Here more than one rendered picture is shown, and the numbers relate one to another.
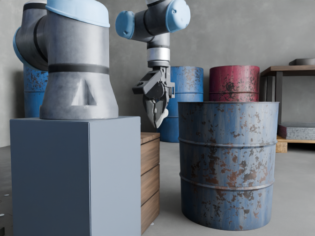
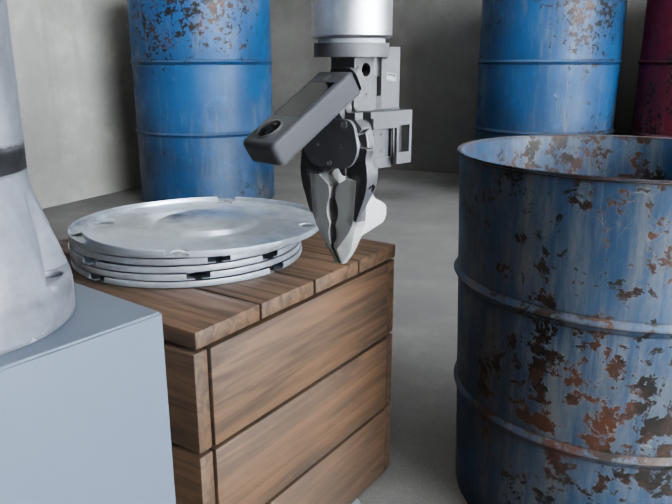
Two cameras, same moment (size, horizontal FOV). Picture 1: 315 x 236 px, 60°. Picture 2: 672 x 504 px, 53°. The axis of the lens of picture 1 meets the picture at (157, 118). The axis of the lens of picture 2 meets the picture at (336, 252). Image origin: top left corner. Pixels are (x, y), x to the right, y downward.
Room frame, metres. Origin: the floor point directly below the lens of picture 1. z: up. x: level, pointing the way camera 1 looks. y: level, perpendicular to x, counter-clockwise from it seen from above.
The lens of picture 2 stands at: (0.26, -0.16, 0.59)
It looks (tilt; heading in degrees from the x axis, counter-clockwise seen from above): 16 degrees down; 15
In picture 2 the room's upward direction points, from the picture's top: straight up
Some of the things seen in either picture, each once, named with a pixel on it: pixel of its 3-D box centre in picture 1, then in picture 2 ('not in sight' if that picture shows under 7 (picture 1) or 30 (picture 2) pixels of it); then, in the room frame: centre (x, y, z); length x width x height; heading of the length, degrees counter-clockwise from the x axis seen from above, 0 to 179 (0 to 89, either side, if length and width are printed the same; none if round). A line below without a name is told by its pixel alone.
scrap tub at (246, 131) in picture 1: (225, 157); (605, 329); (1.18, -0.30, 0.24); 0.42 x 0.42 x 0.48
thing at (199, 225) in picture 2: not in sight; (205, 222); (1.01, 0.21, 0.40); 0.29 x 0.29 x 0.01
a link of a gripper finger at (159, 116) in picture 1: (162, 114); (364, 217); (0.90, -0.02, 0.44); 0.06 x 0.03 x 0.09; 150
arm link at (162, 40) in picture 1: (157, 32); not in sight; (0.90, 0.00, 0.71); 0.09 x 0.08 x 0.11; 136
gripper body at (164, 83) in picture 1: (159, 81); (356, 108); (0.91, -0.01, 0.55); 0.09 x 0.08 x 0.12; 150
